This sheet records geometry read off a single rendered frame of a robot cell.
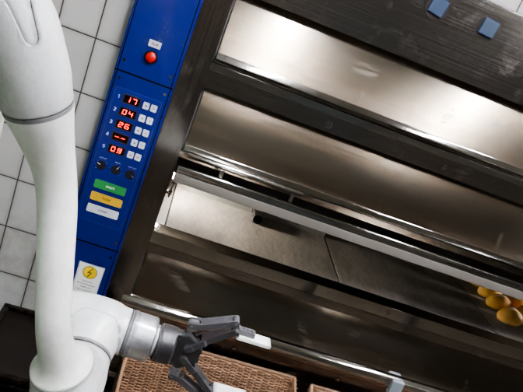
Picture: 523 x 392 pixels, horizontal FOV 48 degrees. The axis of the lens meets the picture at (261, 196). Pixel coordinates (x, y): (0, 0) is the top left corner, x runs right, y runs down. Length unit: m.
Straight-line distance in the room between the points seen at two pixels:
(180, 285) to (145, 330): 0.69
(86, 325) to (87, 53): 0.78
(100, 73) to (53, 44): 0.81
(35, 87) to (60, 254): 0.27
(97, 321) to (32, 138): 0.40
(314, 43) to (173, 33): 0.37
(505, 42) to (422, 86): 0.24
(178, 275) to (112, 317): 0.70
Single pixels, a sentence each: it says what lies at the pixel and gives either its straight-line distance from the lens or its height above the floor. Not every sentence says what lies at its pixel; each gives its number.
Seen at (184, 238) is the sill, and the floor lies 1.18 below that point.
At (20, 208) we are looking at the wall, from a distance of 1.81.
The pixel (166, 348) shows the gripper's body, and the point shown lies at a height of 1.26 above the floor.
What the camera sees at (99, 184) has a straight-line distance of 1.68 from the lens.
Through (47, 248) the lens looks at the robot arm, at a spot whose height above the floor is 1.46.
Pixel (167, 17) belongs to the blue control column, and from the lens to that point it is 1.56.
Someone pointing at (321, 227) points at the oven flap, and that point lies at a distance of 1.58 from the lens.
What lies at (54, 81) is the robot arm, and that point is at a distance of 0.84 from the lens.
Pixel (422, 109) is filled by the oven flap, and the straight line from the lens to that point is 1.69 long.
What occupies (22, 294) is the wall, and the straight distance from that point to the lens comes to 1.93.
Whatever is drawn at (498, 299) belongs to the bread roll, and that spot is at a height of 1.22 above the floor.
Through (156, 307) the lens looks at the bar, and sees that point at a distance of 1.42.
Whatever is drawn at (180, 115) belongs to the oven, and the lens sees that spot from 1.62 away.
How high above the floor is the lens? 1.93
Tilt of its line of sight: 19 degrees down
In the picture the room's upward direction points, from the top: 22 degrees clockwise
